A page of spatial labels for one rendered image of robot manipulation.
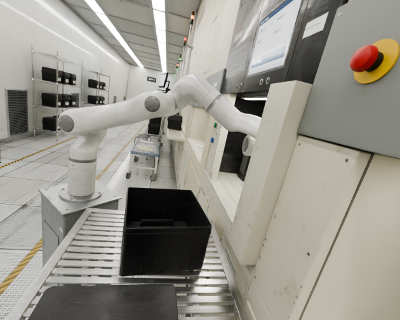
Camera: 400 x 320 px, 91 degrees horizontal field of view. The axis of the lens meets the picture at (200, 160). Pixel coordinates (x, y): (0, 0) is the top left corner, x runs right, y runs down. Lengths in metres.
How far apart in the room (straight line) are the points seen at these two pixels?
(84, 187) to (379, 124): 1.07
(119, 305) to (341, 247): 0.48
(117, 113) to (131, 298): 0.66
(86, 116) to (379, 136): 0.92
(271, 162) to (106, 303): 0.50
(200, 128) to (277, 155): 2.23
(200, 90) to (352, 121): 0.52
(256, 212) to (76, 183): 0.84
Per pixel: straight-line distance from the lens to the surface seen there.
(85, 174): 1.08
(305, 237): 0.51
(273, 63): 0.78
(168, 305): 0.56
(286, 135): 0.54
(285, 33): 0.79
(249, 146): 0.78
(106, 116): 0.94
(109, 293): 0.57
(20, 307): 0.73
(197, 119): 2.70
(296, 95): 0.54
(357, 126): 0.44
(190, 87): 0.80
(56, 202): 1.12
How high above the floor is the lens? 1.30
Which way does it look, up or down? 15 degrees down
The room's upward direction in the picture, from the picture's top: 11 degrees clockwise
